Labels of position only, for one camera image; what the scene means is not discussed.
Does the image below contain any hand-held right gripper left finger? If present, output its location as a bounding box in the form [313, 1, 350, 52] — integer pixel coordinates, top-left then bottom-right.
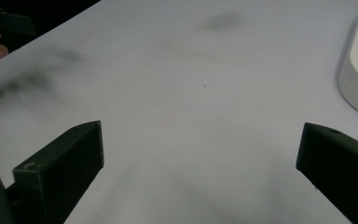
[12, 120, 104, 224]

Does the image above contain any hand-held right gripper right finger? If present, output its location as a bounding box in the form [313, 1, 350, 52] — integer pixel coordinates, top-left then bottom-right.
[296, 121, 358, 224]

